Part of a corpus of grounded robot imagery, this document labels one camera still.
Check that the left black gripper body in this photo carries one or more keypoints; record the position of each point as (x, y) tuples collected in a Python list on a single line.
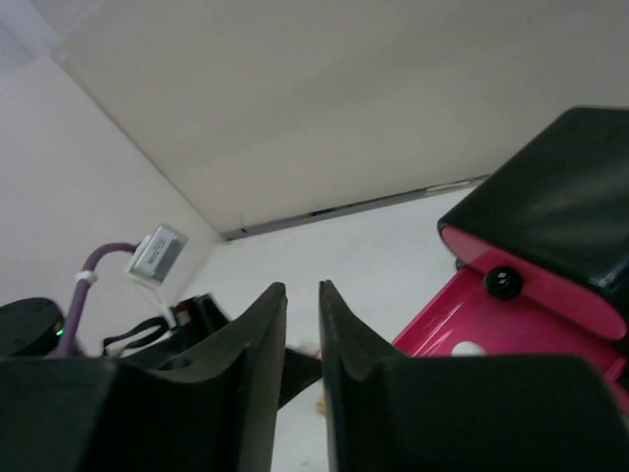
[(151, 343)]

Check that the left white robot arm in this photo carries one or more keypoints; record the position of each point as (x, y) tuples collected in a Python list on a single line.
[(34, 327)]

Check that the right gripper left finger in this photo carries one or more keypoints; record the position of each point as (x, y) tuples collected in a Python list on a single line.
[(212, 407)]

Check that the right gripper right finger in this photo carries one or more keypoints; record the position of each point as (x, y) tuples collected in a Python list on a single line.
[(386, 411)]

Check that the pink drawer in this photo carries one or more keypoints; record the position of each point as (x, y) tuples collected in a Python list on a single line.
[(462, 312), (569, 299)]

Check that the black drawer cabinet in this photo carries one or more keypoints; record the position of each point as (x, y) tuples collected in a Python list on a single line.
[(561, 202)]

